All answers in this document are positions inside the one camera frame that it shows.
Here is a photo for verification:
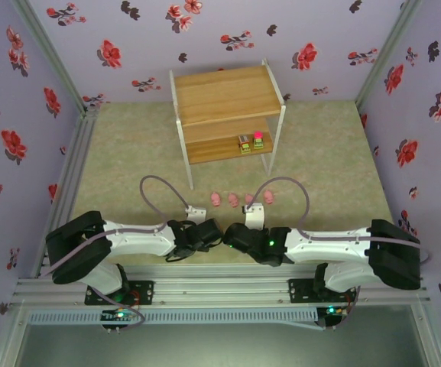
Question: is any aluminium lower frame bar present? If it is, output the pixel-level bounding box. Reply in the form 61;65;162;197
413;300;441;367
0;304;30;367

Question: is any wooden shelf with white frame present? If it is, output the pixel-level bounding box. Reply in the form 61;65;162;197
169;58;287;190

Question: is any circuit board with green light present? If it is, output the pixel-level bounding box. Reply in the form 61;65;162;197
100;308;136;323
323;304;350;318

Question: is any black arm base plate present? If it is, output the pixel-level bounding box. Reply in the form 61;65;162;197
287;278;358;305
85;280;155;307

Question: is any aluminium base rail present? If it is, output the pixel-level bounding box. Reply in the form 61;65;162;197
13;263;431;308

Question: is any aluminium corner post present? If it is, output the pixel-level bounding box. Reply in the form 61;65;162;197
355;0;423;112
11;0;91;112

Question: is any aluminium side rail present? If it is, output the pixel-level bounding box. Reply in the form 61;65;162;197
36;106;101;278

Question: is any grey metal sheet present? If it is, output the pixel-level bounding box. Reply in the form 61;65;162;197
13;304;435;367

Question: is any white slotted cable duct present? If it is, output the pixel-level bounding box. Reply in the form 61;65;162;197
27;307;319;326

